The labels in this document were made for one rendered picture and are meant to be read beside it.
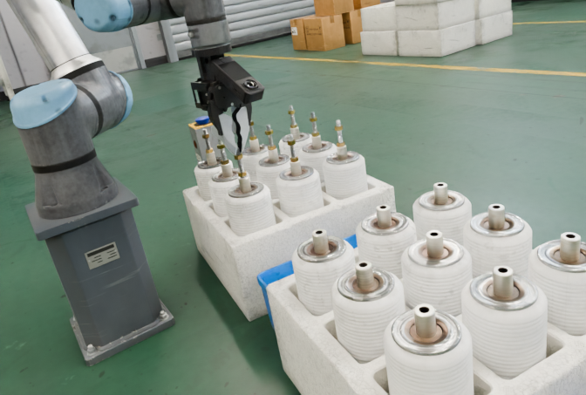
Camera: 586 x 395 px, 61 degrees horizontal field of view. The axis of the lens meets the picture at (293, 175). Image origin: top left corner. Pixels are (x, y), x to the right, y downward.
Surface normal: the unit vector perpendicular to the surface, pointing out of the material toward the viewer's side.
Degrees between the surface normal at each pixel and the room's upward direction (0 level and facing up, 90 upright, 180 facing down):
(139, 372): 0
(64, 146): 90
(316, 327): 0
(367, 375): 0
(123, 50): 90
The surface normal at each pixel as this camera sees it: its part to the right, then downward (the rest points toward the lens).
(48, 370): -0.16, -0.92
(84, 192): 0.57, -0.11
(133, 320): 0.54, 0.22
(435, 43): -0.79, 0.33
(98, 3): -0.24, 0.39
